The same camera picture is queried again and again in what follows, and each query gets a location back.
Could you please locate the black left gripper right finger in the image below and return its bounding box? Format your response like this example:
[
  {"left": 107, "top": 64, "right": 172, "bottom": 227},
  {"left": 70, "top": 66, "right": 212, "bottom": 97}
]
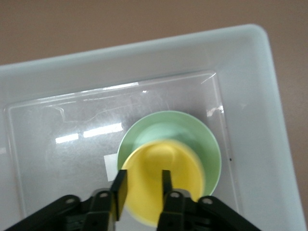
[{"left": 156, "top": 169, "right": 263, "bottom": 231}]

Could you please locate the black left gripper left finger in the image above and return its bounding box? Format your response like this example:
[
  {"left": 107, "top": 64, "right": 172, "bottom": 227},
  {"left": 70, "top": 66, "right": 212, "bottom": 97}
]
[{"left": 0, "top": 169, "right": 128, "bottom": 231}]

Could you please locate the yellow plastic cup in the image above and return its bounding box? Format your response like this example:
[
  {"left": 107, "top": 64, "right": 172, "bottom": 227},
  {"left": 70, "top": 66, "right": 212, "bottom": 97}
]
[{"left": 120, "top": 140, "right": 205, "bottom": 227}]

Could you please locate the green round plate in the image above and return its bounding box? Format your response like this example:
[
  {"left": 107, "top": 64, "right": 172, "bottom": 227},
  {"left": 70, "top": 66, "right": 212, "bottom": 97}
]
[{"left": 116, "top": 110, "right": 222, "bottom": 197}]

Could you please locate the clear plastic storage box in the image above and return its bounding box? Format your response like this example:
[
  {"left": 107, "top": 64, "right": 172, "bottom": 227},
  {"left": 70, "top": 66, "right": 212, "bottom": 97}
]
[{"left": 0, "top": 23, "right": 304, "bottom": 231}]

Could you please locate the white square sticker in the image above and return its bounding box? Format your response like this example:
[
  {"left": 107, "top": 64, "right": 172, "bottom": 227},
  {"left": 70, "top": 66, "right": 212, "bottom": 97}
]
[{"left": 103, "top": 154, "right": 119, "bottom": 182}]

